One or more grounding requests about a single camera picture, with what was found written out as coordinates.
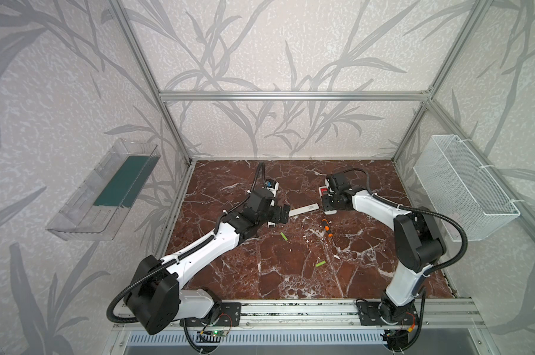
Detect red white remote control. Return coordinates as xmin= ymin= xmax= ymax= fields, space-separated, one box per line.
xmin=319 ymin=186 xmax=337 ymax=215

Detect orange black small tool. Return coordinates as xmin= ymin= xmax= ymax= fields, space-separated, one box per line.
xmin=321 ymin=219 xmax=333 ymax=238

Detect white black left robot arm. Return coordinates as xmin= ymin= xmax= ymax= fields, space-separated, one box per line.
xmin=118 ymin=180 xmax=290 ymax=335

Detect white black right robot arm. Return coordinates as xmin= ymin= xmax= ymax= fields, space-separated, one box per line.
xmin=319 ymin=172 xmax=446 ymax=325

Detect green circuit board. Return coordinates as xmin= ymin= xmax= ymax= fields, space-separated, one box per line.
xmin=199 ymin=328 xmax=231 ymax=338

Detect aluminium cage frame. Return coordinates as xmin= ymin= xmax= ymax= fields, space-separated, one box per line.
xmin=103 ymin=1 xmax=535 ymax=242

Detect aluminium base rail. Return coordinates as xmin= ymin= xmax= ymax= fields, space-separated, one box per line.
xmin=111 ymin=298 xmax=486 ymax=331

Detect white wire mesh basket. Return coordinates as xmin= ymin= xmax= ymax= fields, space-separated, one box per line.
xmin=414 ymin=135 xmax=520 ymax=241

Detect clear plastic wall tray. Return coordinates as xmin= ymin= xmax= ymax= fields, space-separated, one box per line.
xmin=46 ymin=138 xmax=161 ymax=241

